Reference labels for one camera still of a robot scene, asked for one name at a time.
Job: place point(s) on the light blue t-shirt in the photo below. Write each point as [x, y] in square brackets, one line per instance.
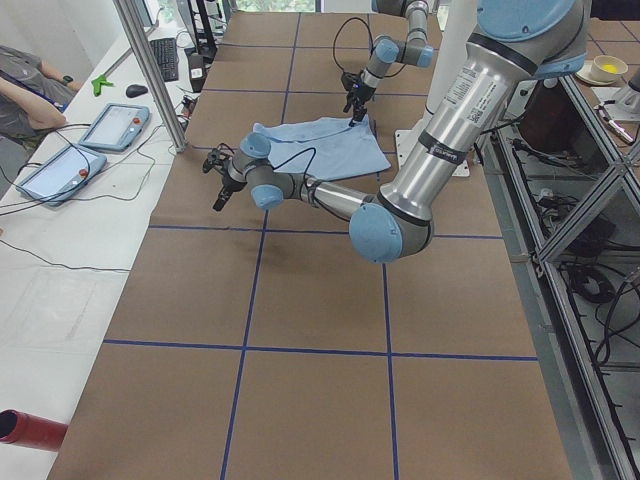
[327, 148]

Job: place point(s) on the black label box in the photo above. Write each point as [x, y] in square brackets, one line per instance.
[197, 72]

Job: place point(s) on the black keyboard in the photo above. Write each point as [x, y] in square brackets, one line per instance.
[166, 56]

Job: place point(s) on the aluminium frame post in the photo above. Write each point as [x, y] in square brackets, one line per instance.
[136, 35]

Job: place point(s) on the black computer mouse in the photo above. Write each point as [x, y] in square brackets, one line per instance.
[135, 90]

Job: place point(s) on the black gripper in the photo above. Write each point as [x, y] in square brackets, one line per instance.
[228, 183]
[361, 93]

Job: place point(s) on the near blue teach pendant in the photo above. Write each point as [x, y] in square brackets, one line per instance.
[63, 175]

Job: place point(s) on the red cylinder bottle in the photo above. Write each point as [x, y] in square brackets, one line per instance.
[31, 431]

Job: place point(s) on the green plastic tool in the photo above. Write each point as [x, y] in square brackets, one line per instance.
[99, 83]

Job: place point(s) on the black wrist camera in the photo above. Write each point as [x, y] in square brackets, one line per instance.
[350, 81]
[218, 159]

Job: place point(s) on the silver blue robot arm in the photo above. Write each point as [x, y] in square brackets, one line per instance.
[511, 42]
[385, 51]

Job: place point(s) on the seated person in grey shirt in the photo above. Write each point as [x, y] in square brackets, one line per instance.
[34, 96]

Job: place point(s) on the far blue teach pendant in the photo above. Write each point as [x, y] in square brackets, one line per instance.
[116, 127]

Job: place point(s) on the blue teach pendant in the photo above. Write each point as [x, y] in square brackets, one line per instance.
[116, 127]
[63, 175]

